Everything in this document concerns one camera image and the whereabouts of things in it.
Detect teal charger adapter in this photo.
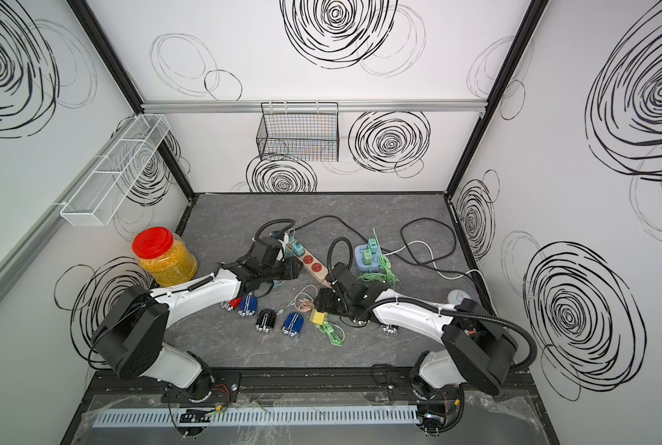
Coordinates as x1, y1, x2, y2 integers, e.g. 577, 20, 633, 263
291, 241, 305, 257

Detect yellow-green charger adapter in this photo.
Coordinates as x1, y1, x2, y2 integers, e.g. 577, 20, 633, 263
310, 309, 328, 326

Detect light green cable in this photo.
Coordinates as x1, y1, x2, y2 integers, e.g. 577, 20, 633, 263
315, 321, 347, 347

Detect beige power strip red sockets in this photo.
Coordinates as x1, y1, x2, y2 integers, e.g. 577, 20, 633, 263
288, 240, 330, 287

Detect pink charging cable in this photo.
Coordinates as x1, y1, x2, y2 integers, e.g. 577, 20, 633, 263
291, 284, 321, 313

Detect blue striped shaver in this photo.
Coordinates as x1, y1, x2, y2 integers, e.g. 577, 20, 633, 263
282, 313, 304, 337

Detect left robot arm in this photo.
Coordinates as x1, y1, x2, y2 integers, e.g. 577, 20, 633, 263
92, 237, 303, 402

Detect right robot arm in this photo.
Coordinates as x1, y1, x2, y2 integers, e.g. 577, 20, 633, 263
314, 263, 538, 399

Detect blue shaver left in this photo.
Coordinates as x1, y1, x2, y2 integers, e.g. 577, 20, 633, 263
237, 294, 259, 317

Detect red shaver far left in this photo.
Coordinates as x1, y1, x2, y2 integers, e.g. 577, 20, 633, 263
223, 298, 242, 312

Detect black shaver right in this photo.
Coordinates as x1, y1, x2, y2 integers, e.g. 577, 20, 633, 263
379, 324, 398, 336

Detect black shaver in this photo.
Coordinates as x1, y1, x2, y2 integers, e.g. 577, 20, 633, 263
255, 309, 276, 334
379, 324, 398, 336

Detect black shaver left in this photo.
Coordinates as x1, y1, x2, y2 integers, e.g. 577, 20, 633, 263
255, 309, 276, 334

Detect green charger adapter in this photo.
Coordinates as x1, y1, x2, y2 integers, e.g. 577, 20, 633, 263
363, 237, 382, 268

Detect yellow jar red lid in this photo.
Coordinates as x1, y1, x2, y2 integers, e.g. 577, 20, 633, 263
132, 226, 199, 287

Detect white power cord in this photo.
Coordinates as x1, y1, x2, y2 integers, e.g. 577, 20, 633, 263
383, 240, 485, 282

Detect black power cord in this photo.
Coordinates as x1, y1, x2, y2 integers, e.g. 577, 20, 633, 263
291, 215, 477, 276

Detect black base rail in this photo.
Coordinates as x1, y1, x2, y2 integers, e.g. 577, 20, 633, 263
163, 363, 466, 407

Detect white slotted cable duct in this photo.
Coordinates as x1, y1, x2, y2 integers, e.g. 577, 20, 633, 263
93, 405, 419, 428

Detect black wire basket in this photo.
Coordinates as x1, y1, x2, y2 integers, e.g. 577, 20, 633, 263
255, 101, 340, 162

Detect white wire shelf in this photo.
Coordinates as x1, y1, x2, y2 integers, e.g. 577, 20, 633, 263
60, 114, 170, 226

